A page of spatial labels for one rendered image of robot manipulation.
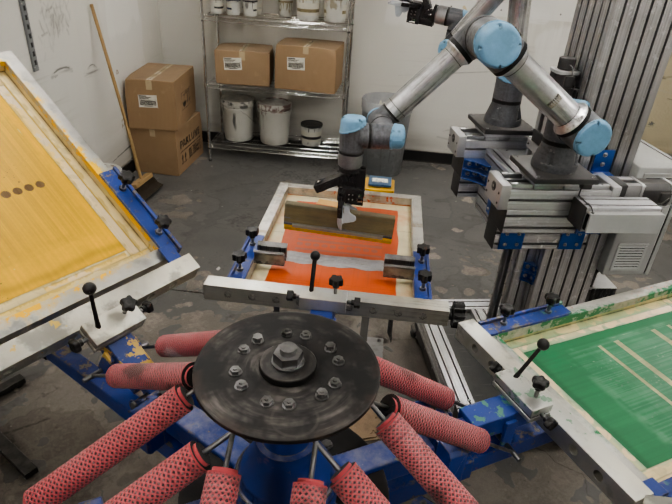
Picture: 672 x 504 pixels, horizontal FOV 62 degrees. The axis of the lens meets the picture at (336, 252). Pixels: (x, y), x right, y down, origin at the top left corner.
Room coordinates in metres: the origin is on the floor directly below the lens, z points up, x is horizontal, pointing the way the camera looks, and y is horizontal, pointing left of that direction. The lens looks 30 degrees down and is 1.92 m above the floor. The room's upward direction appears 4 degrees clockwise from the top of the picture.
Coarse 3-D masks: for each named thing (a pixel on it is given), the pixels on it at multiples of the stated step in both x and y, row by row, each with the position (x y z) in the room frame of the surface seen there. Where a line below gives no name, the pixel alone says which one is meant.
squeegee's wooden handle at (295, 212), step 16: (288, 208) 1.60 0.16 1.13; (304, 208) 1.60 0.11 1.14; (320, 208) 1.60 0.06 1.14; (336, 208) 1.61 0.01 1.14; (288, 224) 1.60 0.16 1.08; (320, 224) 1.60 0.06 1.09; (336, 224) 1.59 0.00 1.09; (352, 224) 1.59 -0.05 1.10; (368, 224) 1.58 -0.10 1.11; (384, 224) 1.58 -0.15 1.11
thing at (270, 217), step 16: (288, 192) 2.10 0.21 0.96; (304, 192) 2.09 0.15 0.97; (320, 192) 2.09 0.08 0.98; (336, 192) 2.08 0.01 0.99; (368, 192) 2.09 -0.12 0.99; (384, 192) 2.11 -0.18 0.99; (272, 208) 1.89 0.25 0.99; (416, 208) 1.97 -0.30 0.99; (272, 224) 1.79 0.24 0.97; (416, 224) 1.83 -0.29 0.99; (416, 240) 1.71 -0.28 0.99
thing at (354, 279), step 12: (396, 216) 1.96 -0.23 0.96; (396, 228) 1.86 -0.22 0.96; (396, 240) 1.77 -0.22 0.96; (384, 252) 1.67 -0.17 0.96; (396, 252) 1.68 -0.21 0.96; (348, 276) 1.50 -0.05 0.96; (360, 276) 1.51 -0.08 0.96; (372, 276) 1.51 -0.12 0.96; (348, 288) 1.43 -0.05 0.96; (360, 288) 1.44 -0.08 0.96; (372, 288) 1.44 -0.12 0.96; (384, 288) 1.45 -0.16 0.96
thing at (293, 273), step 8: (288, 232) 1.77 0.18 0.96; (296, 232) 1.77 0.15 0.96; (288, 240) 1.71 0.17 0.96; (296, 240) 1.72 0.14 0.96; (288, 248) 1.66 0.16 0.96; (288, 264) 1.55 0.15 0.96; (296, 264) 1.55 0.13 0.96; (304, 264) 1.56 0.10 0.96; (272, 272) 1.50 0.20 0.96; (280, 272) 1.50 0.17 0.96; (288, 272) 1.50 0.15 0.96; (296, 272) 1.51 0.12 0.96; (304, 272) 1.51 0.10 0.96; (320, 272) 1.52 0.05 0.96; (328, 272) 1.52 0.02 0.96; (272, 280) 1.45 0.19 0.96; (280, 280) 1.45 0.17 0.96; (288, 280) 1.46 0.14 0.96; (296, 280) 1.46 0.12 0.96; (304, 280) 1.46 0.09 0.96; (320, 280) 1.47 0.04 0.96; (328, 280) 1.47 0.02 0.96
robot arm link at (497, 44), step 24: (480, 24) 1.65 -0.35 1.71; (504, 24) 1.59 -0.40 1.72; (480, 48) 1.59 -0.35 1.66; (504, 48) 1.58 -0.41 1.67; (504, 72) 1.60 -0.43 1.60; (528, 72) 1.61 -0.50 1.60; (528, 96) 1.63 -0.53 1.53; (552, 96) 1.62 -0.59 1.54; (552, 120) 1.65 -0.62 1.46; (576, 120) 1.62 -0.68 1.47; (600, 120) 1.62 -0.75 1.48; (576, 144) 1.61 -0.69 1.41; (600, 144) 1.62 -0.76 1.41
